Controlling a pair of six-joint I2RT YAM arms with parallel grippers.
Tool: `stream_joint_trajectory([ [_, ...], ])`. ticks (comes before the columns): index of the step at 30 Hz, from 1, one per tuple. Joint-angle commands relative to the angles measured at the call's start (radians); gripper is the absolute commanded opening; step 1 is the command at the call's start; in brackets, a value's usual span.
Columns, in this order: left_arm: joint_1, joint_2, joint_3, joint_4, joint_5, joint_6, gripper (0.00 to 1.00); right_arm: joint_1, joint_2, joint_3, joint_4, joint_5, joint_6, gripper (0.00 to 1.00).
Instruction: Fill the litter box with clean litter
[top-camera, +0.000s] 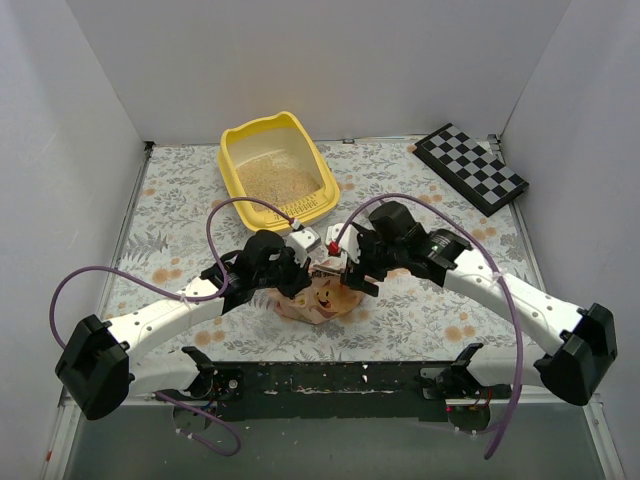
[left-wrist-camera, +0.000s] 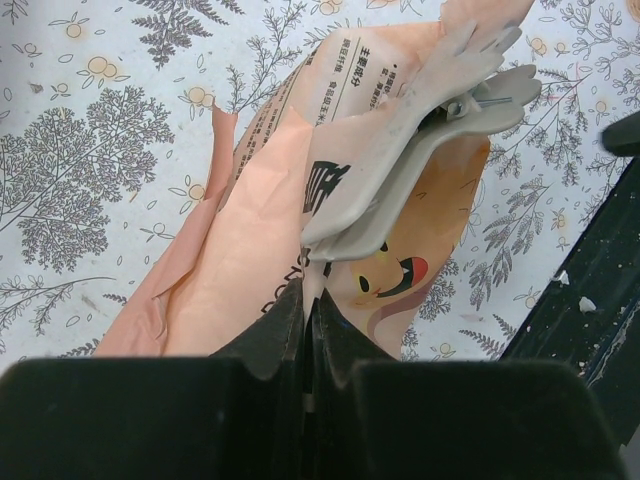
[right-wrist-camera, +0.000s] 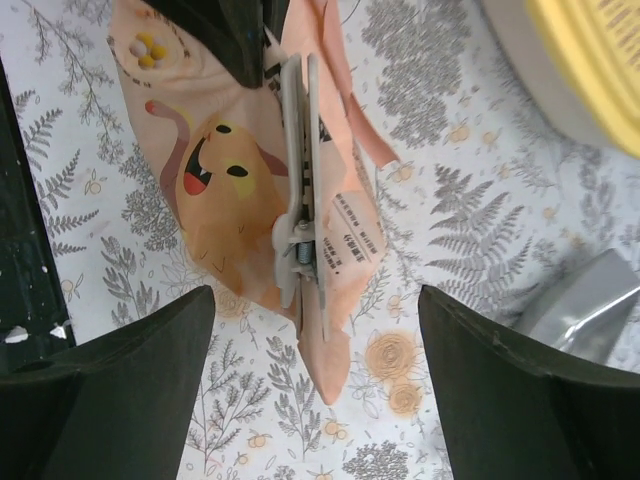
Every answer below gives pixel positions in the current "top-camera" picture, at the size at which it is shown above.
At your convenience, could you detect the pink cat litter bag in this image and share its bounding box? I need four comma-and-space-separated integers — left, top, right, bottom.
269, 276, 364, 325

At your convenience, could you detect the white bag sealing clip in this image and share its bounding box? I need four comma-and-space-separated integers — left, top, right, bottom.
310, 264, 344, 278

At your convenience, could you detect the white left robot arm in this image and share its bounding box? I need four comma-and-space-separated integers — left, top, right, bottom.
55, 228, 320, 420

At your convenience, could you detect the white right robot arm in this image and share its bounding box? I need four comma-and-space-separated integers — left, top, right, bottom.
326, 201, 618, 406

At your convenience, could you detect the beige litter in box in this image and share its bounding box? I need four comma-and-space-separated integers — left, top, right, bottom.
237, 159, 320, 208

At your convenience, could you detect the yellow cat litter box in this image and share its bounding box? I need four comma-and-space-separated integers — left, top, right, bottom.
218, 111, 340, 225

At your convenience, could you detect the black folding chessboard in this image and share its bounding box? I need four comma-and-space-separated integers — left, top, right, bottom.
414, 123, 529, 217

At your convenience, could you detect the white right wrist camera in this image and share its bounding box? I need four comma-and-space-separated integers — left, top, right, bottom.
325, 223, 361, 271

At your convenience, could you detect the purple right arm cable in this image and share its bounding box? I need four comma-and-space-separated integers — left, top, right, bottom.
329, 193, 524, 460

